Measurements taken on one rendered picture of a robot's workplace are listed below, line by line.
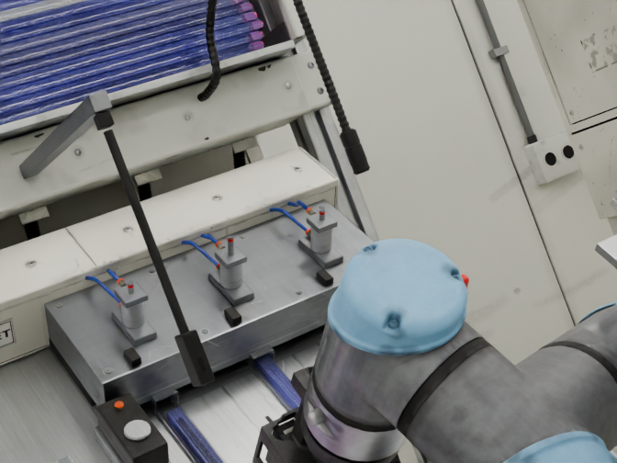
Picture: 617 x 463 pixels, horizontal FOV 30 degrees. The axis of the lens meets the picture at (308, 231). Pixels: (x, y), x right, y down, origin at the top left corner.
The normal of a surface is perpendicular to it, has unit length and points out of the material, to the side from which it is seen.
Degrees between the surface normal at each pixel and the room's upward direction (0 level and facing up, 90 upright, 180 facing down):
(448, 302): 56
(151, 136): 90
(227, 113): 90
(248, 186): 42
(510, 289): 90
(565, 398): 66
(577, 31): 90
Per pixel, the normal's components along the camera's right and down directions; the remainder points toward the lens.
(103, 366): 0.03, -0.79
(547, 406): 0.35, -0.74
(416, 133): 0.43, -0.15
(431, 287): 0.16, -0.64
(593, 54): -0.83, 0.32
